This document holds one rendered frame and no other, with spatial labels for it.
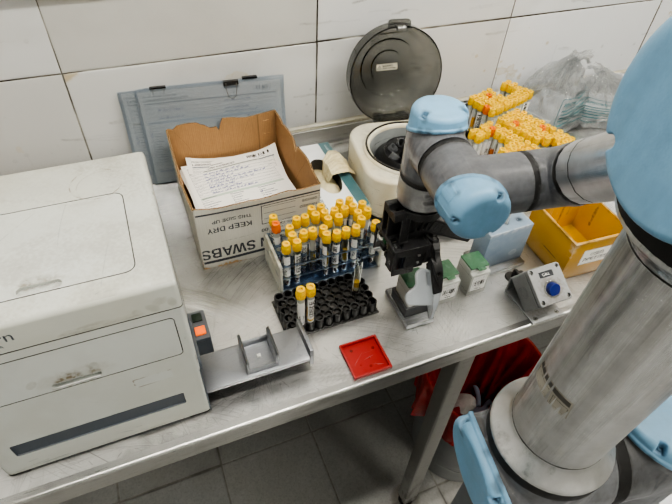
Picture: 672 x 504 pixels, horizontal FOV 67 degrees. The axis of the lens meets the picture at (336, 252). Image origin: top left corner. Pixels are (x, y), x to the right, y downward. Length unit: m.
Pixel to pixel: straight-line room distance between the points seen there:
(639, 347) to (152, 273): 0.47
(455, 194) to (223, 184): 0.63
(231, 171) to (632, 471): 0.89
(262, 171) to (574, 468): 0.85
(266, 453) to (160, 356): 1.10
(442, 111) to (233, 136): 0.62
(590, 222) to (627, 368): 0.82
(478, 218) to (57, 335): 0.48
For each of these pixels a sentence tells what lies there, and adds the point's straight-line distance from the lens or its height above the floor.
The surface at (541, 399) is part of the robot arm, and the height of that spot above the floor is 1.24.
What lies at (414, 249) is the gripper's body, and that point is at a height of 1.07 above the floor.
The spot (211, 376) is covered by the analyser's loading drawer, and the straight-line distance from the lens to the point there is 0.82.
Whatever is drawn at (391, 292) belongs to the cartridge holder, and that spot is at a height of 0.89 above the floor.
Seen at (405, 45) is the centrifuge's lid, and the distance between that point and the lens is 1.26.
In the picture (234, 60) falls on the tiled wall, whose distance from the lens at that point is 1.18.
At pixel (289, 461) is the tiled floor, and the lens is 1.74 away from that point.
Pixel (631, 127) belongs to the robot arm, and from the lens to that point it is 0.30.
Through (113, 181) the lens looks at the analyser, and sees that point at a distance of 0.76.
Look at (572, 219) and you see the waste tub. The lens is 1.22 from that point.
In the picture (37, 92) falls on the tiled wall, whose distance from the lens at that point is 1.18.
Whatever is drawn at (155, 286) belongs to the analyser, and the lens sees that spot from 0.60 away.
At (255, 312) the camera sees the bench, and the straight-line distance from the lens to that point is 0.94.
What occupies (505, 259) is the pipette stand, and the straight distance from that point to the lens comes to 1.07.
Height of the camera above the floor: 1.61
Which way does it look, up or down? 45 degrees down
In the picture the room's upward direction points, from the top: 4 degrees clockwise
